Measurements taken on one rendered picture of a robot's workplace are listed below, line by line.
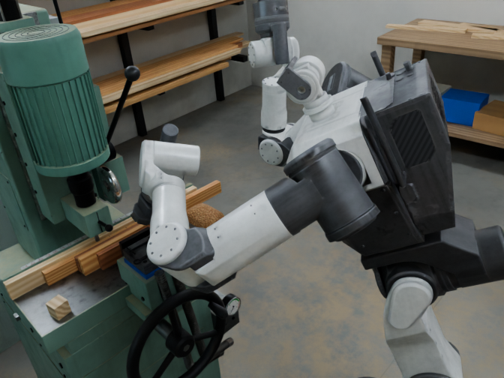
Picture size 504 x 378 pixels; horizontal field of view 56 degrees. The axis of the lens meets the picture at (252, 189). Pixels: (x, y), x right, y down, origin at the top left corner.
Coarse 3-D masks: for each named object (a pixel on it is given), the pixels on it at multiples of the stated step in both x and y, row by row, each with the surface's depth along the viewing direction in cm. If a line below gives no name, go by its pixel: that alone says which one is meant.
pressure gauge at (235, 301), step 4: (228, 296) 144; (232, 296) 144; (236, 296) 145; (224, 300) 144; (228, 300) 143; (232, 300) 144; (236, 300) 145; (240, 300) 146; (224, 304) 143; (228, 304) 143; (232, 304) 145; (236, 304) 146; (240, 304) 147; (228, 308) 144; (236, 308) 147; (228, 312) 144; (232, 312) 146
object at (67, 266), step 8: (208, 184) 153; (216, 184) 154; (200, 192) 150; (208, 192) 152; (216, 192) 155; (192, 200) 148; (200, 200) 151; (88, 248) 128; (72, 256) 126; (56, 264) 124; (64, 264) 124; (72, 264) 125; (48, 272) 121; (56, 272) 123; (64, 272) 124; (72, 272) 126; (48, 280) 122; (56, 280) 123
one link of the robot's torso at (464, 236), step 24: (456, 216) 105; (432, 240) 97; (456, 240) 97; (480, 240) 99; (384, 264) 102; (432, 264) 99; (456, 264) 98; (480, 264) 96; (384, 288) 108; (456, 288) 105
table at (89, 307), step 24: (48, 288) 122; (72, 288) 121; (96, 288) 120; (120, 288) 120; (24, 312) 115; (48, 312) 114; (72, 312) 114; (96, 312) 116; (144, 312) 116; (48, 336) 109; (72, 336) 114
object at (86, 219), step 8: (64, 200) 126; (72, 200) 125; (64, 208) 127; (72, 208) 122; (80, 208) 122; (88, 208) 121; (96, 208) 121; (104, 208) 122; (72, 216) 125; (80, 216) 120; (88, 216) 119; (96, 216) 121; (104, 216) 123; (80, 224) 123; (88, 224) 120; (96, 224) 122; (112, 224) 125; (88, 232) 121; (96, 232) 122
